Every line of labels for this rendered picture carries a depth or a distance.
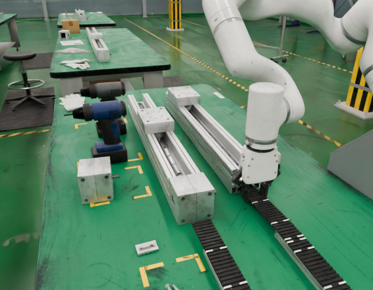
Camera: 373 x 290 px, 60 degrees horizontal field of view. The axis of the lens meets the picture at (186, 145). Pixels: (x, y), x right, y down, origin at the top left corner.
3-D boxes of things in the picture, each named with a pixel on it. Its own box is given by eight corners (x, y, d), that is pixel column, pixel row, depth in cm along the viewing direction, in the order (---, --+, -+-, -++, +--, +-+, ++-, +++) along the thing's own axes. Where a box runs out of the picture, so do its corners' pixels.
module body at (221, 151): (259, 188, 100) (262, 164, 96) (230, 194, 97) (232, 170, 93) (184, 105, 168) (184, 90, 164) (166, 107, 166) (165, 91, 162)
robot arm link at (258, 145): (252, 143, 80) (251, 154, 81) (284, 138, 82) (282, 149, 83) (238, 130, 87) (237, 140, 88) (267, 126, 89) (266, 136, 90)
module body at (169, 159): (202, 199, 95) (202, 174, 91) (169, 205, 92) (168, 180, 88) (148, 109, 163) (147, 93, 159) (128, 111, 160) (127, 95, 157)
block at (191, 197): (221, 216, 88) (223, 187, 84) (178, 225, 84) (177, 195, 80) (209, 198, 95) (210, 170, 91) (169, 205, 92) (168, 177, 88)
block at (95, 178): (122, 199, 95) (119, 171, 91) (82, 204, 93) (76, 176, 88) (120, 181, 104) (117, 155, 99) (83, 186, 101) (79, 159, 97)
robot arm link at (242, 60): (255, 37, 98) (295, 126, 89) (208, 41, 92) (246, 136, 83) (270, 16, 90) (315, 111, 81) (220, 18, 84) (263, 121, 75)
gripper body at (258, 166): (249, 150, 81) (246, 187, 86) (285, 145, 83) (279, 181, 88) (236, 138, 87) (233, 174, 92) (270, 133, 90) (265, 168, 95)
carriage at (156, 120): (174, 137, 120) (174, 120, 117) (145, 141, 117) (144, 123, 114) (164, 121, 133) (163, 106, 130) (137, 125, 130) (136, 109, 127)
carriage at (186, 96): (200, 109, 146) (200, 95, 143) (177, 112, 143) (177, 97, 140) (189, 99, 160) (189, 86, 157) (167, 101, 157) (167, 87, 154)
